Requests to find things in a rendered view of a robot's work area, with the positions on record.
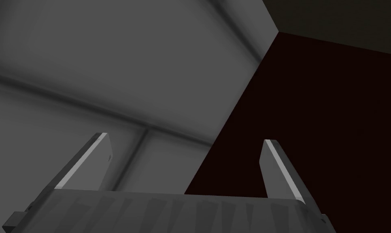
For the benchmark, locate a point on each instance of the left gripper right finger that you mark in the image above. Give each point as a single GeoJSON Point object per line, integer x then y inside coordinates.
{"type": "Point", "coordinates": [278, 176]}

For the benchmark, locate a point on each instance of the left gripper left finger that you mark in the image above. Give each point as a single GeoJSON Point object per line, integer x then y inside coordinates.
{"type": "Point", "coordinates": [89, 168]}

